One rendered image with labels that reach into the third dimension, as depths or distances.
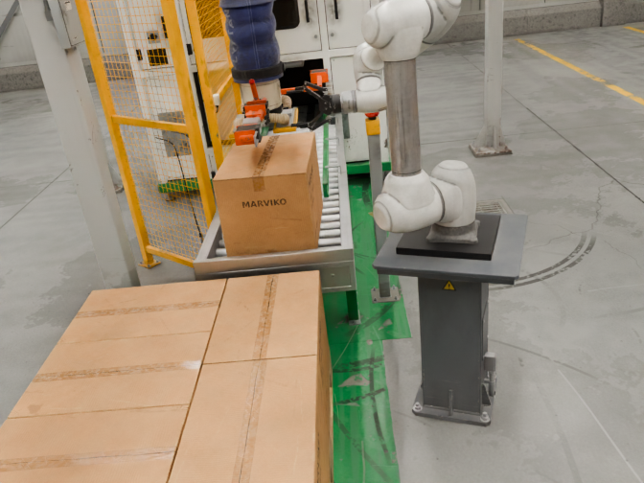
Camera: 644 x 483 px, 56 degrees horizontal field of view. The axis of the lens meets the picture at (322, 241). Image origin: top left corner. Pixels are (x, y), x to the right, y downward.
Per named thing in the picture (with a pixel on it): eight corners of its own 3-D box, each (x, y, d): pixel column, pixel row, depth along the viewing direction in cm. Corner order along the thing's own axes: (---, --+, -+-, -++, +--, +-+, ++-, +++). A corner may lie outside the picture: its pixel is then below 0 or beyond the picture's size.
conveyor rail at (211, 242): (255, 146, 484) (251, 123, 476) (262, 146, 484) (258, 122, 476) (202, 299, 277) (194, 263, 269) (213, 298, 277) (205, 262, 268)
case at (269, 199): (249, 210, 328) (237, 138, 311) (323, 204, 324) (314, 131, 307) (228, 264, 274) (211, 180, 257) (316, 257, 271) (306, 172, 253)
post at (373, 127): (379, 292, 344) (364, 118, 300) (390, 291, 343) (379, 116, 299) (379, 299, 337) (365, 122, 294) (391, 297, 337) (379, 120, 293)
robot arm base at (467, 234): (480, 218, 236) (481, 205, 233) (477, 244, 217) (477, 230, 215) (433, 218, 241) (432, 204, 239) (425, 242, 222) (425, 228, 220)
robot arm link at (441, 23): (432, 11, 206) (399, 16, 200) (460, -26, 189) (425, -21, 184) (448, 44, 204) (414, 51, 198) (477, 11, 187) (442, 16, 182)
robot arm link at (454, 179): (485, 219, 222) (487, 162, 212) (446, 233, 214) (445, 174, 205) (456, 206, 235) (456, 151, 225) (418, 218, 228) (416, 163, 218)
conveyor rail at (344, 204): (337, 138, 481) (334, 114, 473) (343, 137, 481) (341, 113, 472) (345, 287, 273) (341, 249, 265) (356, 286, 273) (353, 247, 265)
